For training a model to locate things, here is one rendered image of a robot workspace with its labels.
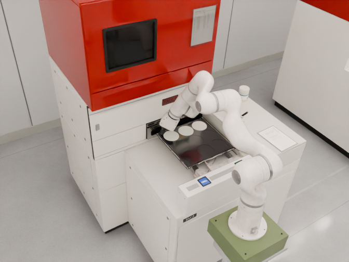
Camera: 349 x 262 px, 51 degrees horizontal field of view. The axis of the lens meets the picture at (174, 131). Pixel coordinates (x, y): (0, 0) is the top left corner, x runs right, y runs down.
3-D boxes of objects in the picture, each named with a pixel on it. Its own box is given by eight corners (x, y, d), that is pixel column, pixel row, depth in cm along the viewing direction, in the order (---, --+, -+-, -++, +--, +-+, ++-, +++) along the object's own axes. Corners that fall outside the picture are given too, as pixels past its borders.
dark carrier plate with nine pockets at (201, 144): (158, 134, 238) (158, 133, 238) (201, 118, 253) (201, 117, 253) (188, 167, 216) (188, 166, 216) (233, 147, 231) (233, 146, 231)
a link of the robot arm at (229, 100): (251, 190, 162) (280, 180, 168) (261, 178, 152) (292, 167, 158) (201, 103, 184) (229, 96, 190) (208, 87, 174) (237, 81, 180)
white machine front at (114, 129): (93, 158, 228) (86, 106, 203) (199, 119, 264) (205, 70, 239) (95, 161, 226) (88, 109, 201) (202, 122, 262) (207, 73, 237)
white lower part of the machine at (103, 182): (71, 180, 324) (56, 103, 272) (152, 148, 360) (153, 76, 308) (104, 239, 279) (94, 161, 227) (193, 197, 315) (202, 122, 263)
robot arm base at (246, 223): (273, 234, 178) (281, 208, 167) (239, 245, 173) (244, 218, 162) (254, 206, 193) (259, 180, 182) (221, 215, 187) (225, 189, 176)
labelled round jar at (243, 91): (235, 97, 262) (237, 86, 256) (242, 95, 265) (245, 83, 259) (241, 103, 257) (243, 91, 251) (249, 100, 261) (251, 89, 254)
